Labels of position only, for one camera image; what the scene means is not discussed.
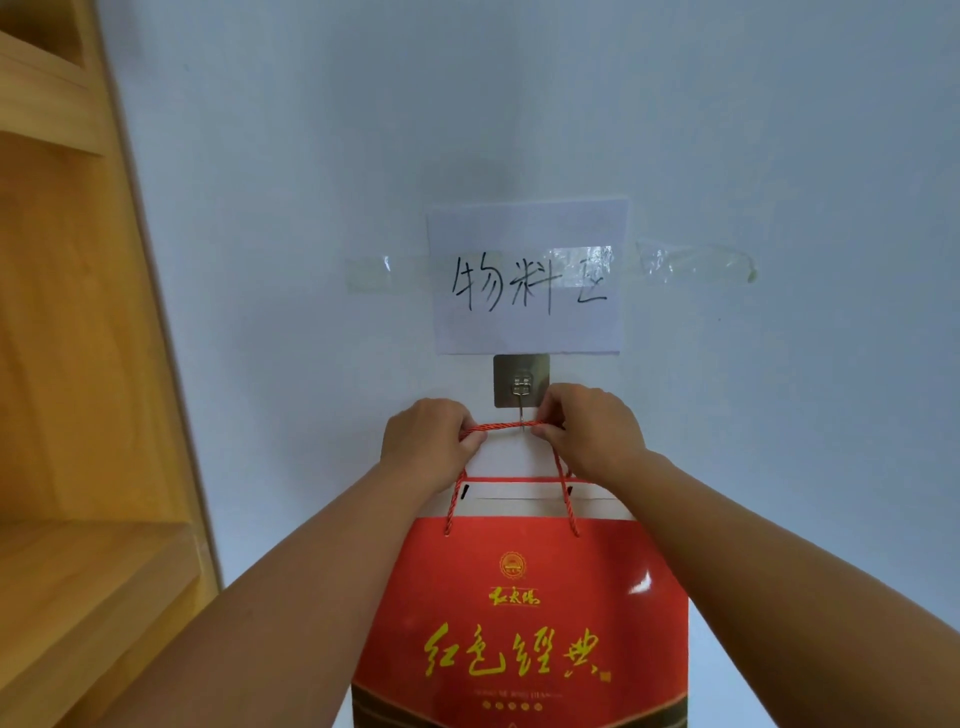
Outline person's right hand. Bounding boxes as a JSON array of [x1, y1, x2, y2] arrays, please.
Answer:
[[533, 383, 650, 489]]

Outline person's left hand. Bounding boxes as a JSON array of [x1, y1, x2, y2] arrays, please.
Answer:
[[378, 397, 489, 500]]

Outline metal wall hook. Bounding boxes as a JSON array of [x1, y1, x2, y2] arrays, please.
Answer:
[[492, 353, 552, 433]]

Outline red paper bag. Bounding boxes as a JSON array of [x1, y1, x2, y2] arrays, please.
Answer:
[[350, 419, 690, 728]]

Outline person's right forearm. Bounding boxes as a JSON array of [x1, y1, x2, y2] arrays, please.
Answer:
[[611, 448, 960, 728]]

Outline person's left forearm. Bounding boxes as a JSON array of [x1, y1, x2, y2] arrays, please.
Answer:
[[97, 461, 436, 728]]

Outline clear adhesive tape strip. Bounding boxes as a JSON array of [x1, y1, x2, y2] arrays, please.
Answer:
[[344, 239, 759, 294]]

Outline handwritten white paper sign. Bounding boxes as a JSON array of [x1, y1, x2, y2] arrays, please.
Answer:
[[425, 197, 630, 356]]

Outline wooden shelf cabinet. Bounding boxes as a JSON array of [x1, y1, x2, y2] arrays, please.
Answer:
[[0, 0, 223, 728]]

